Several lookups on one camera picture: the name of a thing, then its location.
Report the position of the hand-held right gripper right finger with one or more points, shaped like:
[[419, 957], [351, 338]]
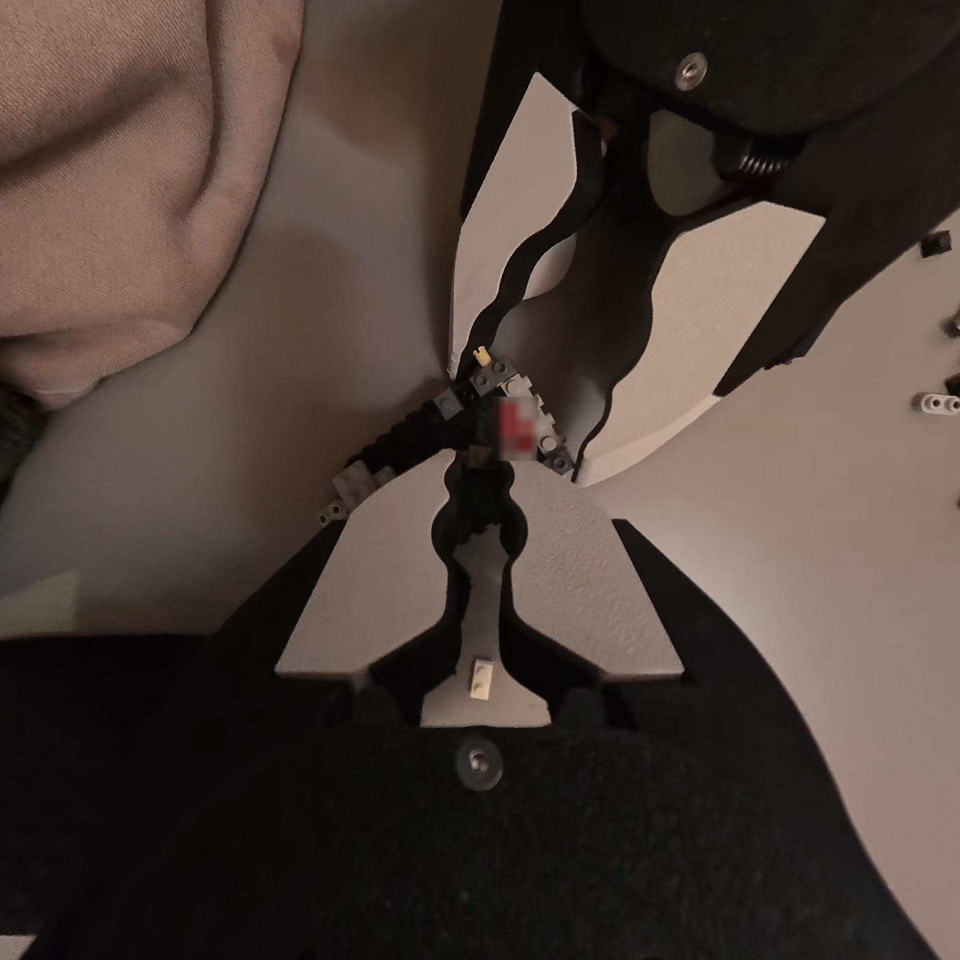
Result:
[[592, 592]]

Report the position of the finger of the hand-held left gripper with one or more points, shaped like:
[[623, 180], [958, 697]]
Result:
[[517, 172], [720, 300]]

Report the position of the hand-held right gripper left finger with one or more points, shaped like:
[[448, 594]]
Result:
[[367, 592]]

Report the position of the small white brick tile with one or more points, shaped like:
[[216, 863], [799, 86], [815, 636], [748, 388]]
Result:
[[482, 679]]

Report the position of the black toy brick car chassis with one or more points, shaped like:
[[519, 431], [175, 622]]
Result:
[[405, 435]]

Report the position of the grey desk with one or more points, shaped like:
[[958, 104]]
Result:
[[750, 562]]

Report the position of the small black plate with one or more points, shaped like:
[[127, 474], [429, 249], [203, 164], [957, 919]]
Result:
[[954, 324], [934, 244]]

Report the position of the light grey rounded plate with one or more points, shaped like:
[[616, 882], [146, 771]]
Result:
[[937, 403]]

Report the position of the person's taupe sweatshirt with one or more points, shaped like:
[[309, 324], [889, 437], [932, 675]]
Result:
[[112, 187]]

